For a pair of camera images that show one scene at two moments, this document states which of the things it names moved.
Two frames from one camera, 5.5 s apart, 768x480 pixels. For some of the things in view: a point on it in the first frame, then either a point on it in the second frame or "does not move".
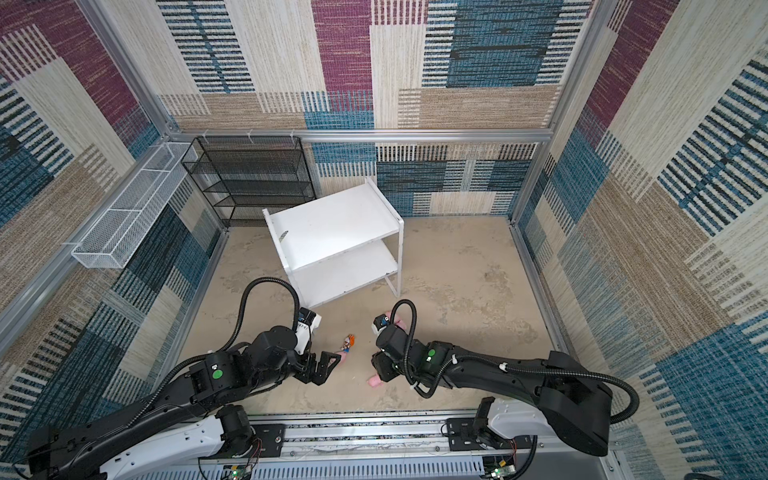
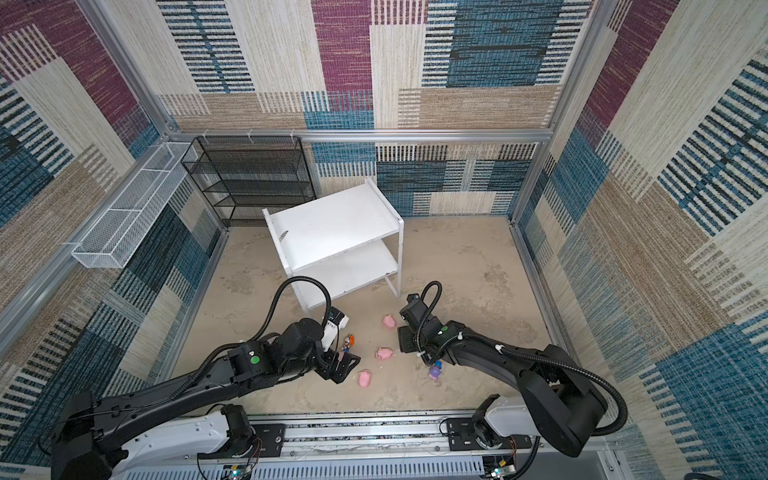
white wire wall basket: (117, 234) does not move
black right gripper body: (386, 366) to (408, 339)
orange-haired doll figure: (349, 341) does not move
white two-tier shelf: (338, 240) does not move
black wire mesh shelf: (243, 175) does not move
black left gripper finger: (323, 371) to (342, 371)
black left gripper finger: (323, 367) to (348, 363)
